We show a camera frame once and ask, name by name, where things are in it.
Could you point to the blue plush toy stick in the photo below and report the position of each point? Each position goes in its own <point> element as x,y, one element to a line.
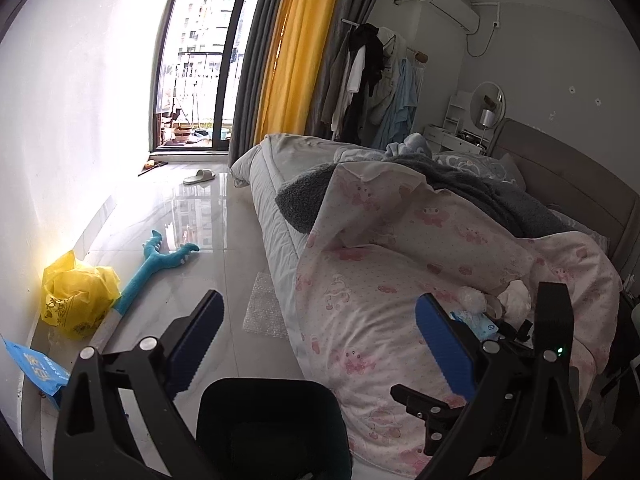
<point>145,277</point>

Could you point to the small blue packet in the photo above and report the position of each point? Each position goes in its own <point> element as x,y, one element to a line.
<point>470,327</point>

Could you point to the grey curtain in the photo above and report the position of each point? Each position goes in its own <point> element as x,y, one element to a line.
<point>250,85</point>

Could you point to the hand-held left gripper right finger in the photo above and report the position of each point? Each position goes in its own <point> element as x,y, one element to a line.
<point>442,345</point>

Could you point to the yellow plastic bag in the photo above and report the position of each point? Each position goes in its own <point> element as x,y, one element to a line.
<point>75,290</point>

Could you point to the light blue hanging garment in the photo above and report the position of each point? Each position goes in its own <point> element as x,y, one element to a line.
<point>402,100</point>

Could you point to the balcony railing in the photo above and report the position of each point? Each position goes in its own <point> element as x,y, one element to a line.
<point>200,75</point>

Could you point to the yellow curtain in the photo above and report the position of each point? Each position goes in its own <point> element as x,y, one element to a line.
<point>295,50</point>

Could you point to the pale green slipper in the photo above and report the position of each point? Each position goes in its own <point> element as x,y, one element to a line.
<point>198,177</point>

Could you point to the white air conditioner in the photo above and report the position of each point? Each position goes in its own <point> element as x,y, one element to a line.
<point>450,5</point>

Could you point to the grey padded headboard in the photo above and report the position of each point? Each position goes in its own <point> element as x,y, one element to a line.
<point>575,180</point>

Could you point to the grey fleece blanket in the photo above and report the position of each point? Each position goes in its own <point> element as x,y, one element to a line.
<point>480,185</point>

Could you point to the white bed mattress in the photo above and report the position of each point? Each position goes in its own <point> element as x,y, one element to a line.
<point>277,215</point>

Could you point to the white dressing table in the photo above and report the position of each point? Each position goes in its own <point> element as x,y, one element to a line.
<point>445,135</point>

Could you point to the beige hanging coat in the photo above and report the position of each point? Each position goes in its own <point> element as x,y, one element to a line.
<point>335,85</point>

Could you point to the grey patterned pillow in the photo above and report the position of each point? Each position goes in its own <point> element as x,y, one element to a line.
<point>475,162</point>

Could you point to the white hanging shirt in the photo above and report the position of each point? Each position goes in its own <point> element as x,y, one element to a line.
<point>356,70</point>

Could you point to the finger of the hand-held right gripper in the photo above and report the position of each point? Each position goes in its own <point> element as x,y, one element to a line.
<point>420,401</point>
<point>552,310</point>

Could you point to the black waste bin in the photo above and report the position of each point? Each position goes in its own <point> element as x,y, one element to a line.
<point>270,425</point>

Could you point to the pink printed quilt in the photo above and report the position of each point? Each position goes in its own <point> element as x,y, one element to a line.
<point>380,280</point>

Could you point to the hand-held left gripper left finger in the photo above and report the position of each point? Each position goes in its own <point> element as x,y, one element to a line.
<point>197,340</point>

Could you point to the black framed glass door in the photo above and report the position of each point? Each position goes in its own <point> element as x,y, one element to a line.
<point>227,60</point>

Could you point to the light blue fluffy cloth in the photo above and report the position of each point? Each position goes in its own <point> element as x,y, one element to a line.
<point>412,144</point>

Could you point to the brown plant pot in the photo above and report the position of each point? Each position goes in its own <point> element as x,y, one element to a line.
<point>181,133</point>

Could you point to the white clothes rack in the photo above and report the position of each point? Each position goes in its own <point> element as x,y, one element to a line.
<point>415,52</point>

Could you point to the blue snack bag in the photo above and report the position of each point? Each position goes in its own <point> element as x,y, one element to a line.
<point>35,365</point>

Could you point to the black hanging garment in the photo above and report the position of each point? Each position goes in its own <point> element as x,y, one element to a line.
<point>370,55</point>

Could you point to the white hanging jacket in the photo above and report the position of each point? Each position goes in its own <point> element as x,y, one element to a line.
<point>387,85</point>

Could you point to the bubble wrap sheet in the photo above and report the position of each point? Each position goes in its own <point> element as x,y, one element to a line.
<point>265,305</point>

